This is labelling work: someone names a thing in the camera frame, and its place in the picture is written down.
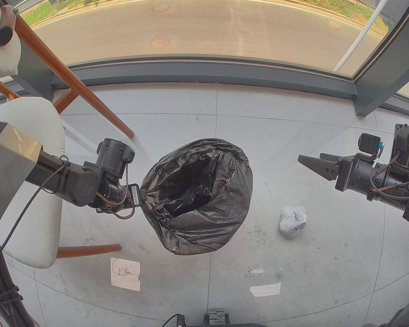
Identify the black plastic bag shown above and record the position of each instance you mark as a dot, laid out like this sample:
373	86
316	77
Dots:
204	230

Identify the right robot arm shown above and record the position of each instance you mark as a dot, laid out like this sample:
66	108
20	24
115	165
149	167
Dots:
407	145

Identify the white cushioned wooden chair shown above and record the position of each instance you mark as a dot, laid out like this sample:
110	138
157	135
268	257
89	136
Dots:
41	118

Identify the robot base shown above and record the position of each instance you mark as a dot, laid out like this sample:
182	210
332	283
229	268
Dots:
218	317

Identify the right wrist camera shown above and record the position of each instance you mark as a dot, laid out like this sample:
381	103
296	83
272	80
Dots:
369	145

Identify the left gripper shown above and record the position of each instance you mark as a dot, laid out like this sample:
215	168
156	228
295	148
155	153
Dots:
119	198

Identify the window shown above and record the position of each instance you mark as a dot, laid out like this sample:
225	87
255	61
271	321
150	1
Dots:
204	29

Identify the crumpled white paper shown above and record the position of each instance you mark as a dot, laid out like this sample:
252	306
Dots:
291	221

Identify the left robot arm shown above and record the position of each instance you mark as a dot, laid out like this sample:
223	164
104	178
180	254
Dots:
13	155

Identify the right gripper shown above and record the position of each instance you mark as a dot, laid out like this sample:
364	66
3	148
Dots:
347	174

